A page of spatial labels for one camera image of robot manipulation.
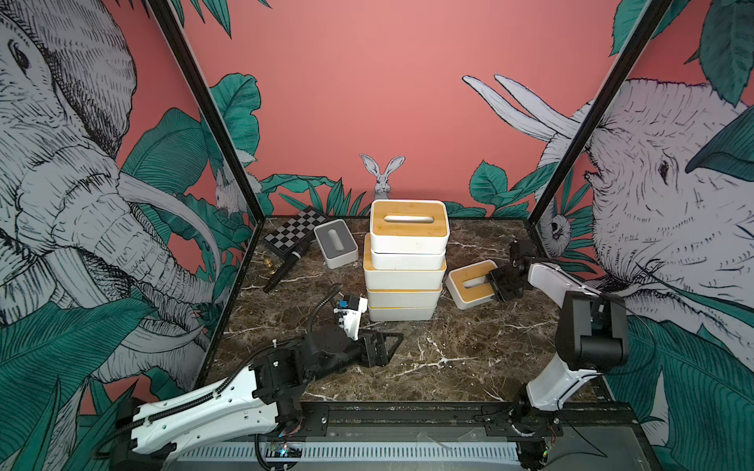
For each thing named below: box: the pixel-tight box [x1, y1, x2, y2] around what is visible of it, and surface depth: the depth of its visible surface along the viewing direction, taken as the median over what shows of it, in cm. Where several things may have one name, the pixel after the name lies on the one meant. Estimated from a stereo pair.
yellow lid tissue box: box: [368, 299, 439, 322], surface depth 87 cm
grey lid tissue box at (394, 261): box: [371, 249, 447, 271], surface depth 71 cm
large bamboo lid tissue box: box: [367, 288, 443, 308], surface depth 84 cm
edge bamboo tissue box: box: [369, 199, 450, 253], surface depth 66 cm
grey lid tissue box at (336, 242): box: [313, 218, 360, 270], surface depth 112 cm
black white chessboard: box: [263, 206, 329, 256], surface depth 113 cm
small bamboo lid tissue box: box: [445, 259, 499, 310], surface depth 97 cm
